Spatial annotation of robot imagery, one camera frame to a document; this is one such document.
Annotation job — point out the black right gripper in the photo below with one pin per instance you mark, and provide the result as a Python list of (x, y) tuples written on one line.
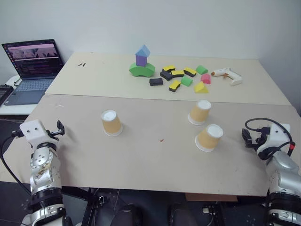
[(259, 139)]

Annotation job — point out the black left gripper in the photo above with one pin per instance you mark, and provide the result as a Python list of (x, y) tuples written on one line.
[(53, 134)]

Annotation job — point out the tan paper cup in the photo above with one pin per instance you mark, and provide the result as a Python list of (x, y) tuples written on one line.
[(111, 123), (199, 113), (209, 139)]

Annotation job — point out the white side table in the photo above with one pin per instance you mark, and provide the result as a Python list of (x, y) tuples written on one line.
[(14, 109)]

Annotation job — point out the grey open laptop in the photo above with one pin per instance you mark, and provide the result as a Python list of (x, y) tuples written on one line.
[(33, 70)]

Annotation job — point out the black device with keys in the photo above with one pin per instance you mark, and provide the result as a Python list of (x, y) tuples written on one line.
[(4, 93)]

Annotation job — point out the small dark scraps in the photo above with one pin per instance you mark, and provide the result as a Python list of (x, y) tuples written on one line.
[(81, 64)]

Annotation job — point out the white glue gun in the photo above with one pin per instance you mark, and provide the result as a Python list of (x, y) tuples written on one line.
[(229, 74)]

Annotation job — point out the brown cardboard piece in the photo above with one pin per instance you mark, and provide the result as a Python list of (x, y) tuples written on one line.
[(211, 197)]

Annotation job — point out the yellow foam wedge block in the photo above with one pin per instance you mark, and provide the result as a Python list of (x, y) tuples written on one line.
[(201, 88)]

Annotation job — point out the pink foam block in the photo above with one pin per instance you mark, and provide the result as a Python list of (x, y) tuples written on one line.
[(206, 79)]

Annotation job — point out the yellow and black sponge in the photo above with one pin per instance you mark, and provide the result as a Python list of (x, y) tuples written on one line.
[(190, 71), (174, 85), (168, 68), (178, 73)]

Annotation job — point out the green foam arch block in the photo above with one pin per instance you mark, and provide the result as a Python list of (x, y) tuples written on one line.
[(141, 70)]

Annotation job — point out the purple foam cube block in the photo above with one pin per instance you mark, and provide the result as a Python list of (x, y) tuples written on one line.
[(140, 60)]

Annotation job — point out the dark rounded shape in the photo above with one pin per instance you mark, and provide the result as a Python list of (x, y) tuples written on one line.
[(128, 216)]

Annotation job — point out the blue foam roof block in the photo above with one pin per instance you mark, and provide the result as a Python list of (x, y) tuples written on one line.
[(142, 50)]

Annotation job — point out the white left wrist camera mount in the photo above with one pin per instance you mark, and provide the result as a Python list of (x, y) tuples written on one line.
[(33, 131)]

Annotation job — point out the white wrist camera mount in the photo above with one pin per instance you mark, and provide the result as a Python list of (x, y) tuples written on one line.
[(278, 136), (33, 131)]

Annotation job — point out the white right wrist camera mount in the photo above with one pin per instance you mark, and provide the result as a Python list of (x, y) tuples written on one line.
[(278, 136)]

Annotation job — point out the black table frame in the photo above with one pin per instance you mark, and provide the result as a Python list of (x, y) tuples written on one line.
[(89, 204)]

